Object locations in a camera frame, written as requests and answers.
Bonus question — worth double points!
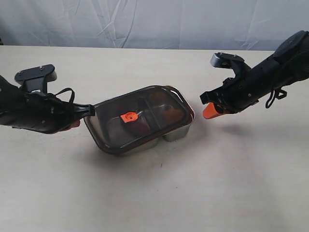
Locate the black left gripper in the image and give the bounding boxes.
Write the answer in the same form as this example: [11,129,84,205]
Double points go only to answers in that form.
[21,93,95,134]

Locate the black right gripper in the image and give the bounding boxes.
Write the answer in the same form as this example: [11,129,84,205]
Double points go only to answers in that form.
[200,57,285,119]

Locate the grey lunch box lid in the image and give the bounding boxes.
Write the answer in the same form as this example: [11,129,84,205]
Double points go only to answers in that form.
[84,85,190,156]

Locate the steel two-compartment lunch box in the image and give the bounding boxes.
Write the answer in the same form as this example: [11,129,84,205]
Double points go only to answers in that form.
[115,86,194,157]

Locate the red toy sausage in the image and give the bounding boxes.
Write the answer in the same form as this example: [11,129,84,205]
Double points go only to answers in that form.
[124,119,150,137]

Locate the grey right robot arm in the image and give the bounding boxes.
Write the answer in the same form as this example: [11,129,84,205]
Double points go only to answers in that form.
[200,30,309,119]

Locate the white backdrop cloth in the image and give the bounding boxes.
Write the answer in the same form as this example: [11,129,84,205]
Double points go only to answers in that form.
[0,0,309,50]

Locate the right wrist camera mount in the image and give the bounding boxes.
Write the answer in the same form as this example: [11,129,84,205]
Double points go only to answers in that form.
[210,52,251,78]

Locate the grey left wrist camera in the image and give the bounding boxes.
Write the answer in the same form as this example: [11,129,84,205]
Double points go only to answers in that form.
[14,64,57,94]

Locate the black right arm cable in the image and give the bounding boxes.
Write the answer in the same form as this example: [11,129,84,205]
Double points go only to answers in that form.
[265,86,288,109]

